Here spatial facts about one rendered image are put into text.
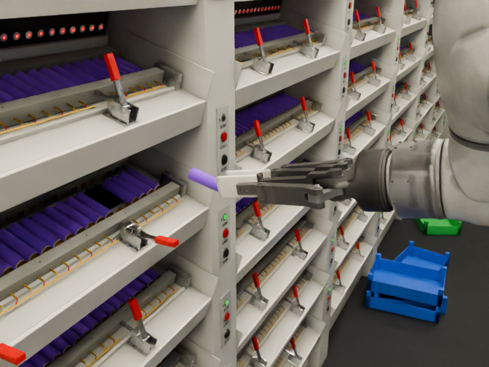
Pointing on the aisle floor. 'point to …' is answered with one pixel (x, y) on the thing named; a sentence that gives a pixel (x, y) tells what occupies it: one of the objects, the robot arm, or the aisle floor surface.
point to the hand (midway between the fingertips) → (244, 183)
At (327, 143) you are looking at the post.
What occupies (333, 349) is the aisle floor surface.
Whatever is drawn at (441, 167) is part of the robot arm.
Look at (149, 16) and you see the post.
